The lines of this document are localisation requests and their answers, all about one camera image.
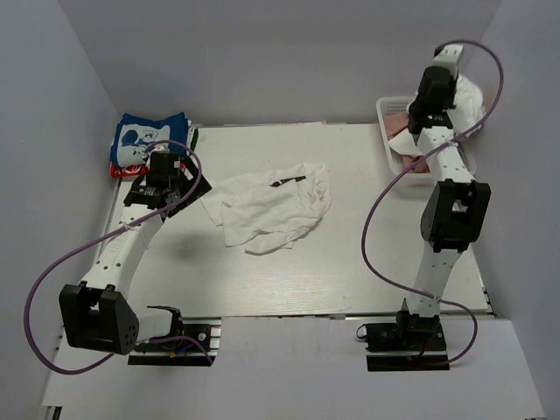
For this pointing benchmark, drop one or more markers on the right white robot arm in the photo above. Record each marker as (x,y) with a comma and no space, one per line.
(453,216)

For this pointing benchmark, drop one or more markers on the red folded t-shirt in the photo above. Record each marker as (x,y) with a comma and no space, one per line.
(128,171)

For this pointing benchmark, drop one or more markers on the white t-shirt with colourful print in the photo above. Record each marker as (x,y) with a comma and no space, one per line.
(469,105)

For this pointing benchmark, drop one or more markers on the white t-shirt with robot print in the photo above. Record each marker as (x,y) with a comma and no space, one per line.
(270,210)

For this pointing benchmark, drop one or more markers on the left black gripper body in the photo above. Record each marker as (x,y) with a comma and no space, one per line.
(182,185)

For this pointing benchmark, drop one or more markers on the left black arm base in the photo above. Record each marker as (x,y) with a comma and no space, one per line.
(200,352)

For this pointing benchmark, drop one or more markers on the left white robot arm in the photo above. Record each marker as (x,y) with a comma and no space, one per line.
(96,312)

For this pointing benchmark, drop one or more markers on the white plastic basket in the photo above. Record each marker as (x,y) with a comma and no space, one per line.
(396,104)

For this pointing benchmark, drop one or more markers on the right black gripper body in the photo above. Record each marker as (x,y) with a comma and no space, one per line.
(450,94)

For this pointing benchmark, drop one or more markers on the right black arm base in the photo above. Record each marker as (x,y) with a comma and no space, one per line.
(410,343)

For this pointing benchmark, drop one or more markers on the blue folded Mickey t-shirt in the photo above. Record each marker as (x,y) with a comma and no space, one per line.
(134,134)

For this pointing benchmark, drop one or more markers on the pink t-shirt in basket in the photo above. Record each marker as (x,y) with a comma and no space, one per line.
(400,141)

